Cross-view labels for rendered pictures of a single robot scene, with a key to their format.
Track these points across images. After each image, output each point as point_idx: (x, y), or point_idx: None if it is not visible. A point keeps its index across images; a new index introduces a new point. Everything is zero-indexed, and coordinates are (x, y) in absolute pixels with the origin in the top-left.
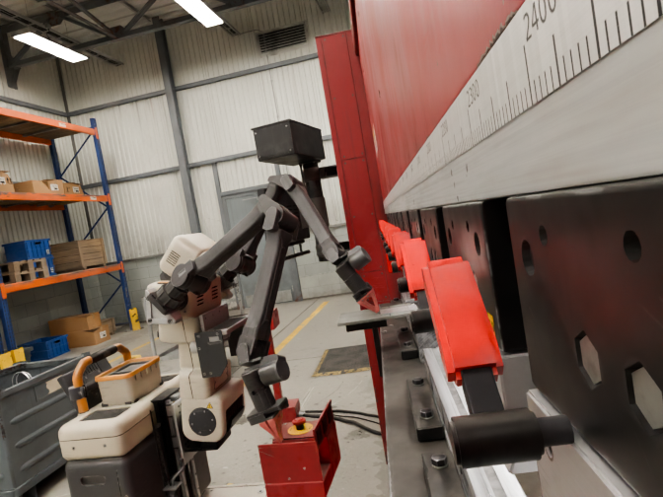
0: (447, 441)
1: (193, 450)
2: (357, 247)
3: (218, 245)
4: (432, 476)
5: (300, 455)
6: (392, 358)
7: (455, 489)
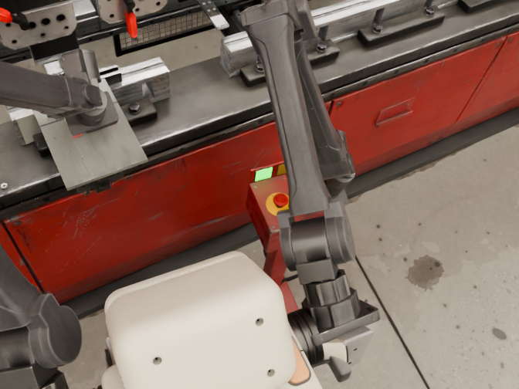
0: (337, 39)
1: None
2: (79, 52)
3: (310, 140)
4: (389, 30)
5: None
6: (149, 132)
7: (395, 20)
